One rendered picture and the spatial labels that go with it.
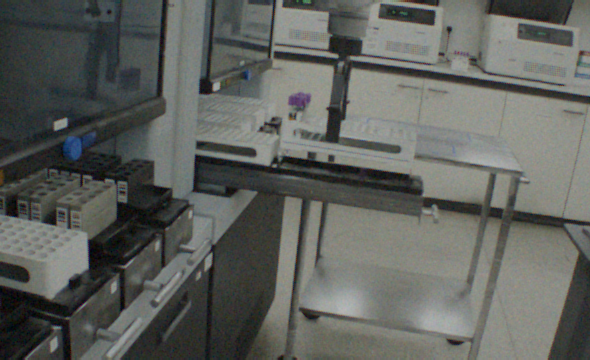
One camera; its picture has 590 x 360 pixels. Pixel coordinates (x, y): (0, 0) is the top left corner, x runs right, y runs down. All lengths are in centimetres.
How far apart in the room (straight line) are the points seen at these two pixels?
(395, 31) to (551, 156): 124
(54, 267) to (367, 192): 76
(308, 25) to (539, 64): 142
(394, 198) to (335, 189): 13
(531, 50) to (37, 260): 327
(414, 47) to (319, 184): 239
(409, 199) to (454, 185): 246
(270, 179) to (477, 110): 248
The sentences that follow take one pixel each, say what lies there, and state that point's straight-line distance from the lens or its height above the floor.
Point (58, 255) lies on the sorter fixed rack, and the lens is 74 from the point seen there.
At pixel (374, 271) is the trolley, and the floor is 28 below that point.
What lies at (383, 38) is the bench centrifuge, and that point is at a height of 103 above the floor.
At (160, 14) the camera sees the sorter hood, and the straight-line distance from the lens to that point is 103.
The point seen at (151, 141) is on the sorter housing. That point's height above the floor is 91.
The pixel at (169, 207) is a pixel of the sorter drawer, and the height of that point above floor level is 82.
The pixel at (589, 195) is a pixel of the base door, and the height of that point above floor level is 26.
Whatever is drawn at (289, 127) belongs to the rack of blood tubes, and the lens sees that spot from 129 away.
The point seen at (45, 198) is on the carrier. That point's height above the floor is 88.
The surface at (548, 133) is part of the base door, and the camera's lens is 376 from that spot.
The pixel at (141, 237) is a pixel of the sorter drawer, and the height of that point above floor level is 82.
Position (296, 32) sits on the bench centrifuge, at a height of 100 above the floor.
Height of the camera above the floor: 118
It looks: 17 degrees down
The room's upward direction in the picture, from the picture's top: 6 degrees clockwise
